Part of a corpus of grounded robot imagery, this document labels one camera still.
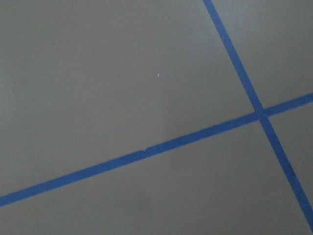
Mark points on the brown paper table mat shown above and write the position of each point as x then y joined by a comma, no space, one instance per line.
83,82

